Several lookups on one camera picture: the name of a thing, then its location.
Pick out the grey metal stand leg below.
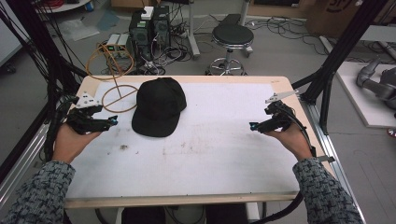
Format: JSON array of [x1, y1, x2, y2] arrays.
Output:
[[186, 0, 202, 61]]

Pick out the aluminium rail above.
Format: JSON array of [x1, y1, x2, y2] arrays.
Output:
[[303, 101, 368, 224], [0, 123, 51, 208]]

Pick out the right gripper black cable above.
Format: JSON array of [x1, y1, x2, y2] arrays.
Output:
[[248, 102, 318, 224]]

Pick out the white round table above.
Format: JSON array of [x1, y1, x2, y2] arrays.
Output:
[[33, 0, 95, 14]]

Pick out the floor cables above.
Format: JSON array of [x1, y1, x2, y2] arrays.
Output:
[[245, 16, 330, 56]]

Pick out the person's left hand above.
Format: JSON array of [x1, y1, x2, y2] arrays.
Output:
[[51, 122, 103, 165]]

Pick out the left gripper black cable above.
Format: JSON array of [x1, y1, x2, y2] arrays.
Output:
[[42, 94, 79, 163]]

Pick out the clear plastic sheet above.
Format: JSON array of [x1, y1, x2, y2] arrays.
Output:
[[58, 18, 101, 42]]

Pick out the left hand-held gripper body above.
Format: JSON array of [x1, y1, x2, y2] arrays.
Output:
[[66, 91, 111, 136]]

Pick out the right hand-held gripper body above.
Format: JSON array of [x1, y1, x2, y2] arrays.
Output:
[[258, 90, 300, 134]]

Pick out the black round stool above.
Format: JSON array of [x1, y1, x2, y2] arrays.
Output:
[[205, 23, 255, 77]]

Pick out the black baseball cap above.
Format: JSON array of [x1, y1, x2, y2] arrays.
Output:
[[131, 77, 188, 138]]

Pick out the white box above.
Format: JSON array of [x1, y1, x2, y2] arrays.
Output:
[[140, 6, 155, 21]]

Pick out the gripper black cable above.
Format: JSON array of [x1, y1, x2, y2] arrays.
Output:
[[248, 102, 318, 224], [42, 94, 79, 163]]

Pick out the black frame post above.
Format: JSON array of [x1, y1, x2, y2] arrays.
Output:
[[291, 0, 382, 135], [5, 0, 82, 104]]

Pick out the cardboard box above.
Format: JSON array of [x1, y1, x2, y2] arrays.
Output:
[[305, 0, 396, 39]]

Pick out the black computer tower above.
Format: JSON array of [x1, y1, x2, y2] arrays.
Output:
[[151, 5, 172, 49], [128, 11, 154, 64]]

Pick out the white power supply unit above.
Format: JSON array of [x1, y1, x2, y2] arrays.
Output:
[[106, 33, 131, 60]]

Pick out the white floor board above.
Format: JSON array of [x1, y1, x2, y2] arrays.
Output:
[[335, 61, 396, 129]]

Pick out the person's right hand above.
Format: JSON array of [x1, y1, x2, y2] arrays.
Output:
[[264, 122, 314, 162]]

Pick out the white table mat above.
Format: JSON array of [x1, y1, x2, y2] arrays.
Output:
[[65, 80, 301, 200]]

